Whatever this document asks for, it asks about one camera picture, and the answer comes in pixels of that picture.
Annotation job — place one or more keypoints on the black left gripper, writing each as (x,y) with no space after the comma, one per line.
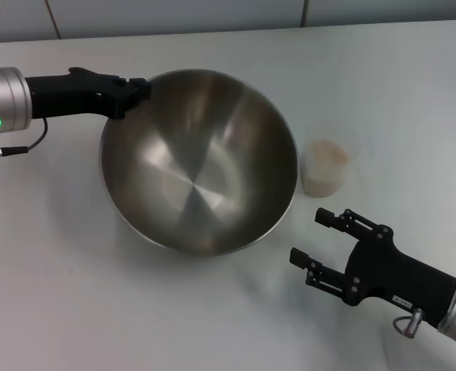
(65,94)

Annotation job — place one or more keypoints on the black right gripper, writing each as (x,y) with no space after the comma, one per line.
(394,270)

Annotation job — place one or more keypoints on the clear plastic measuring cup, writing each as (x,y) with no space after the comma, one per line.
(326,181)

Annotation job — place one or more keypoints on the stainless steel mixing bowl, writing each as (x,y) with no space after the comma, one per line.
(197,174)

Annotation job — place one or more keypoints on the white partition panel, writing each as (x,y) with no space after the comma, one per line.
(19,23)
(174,15)
(386,11)

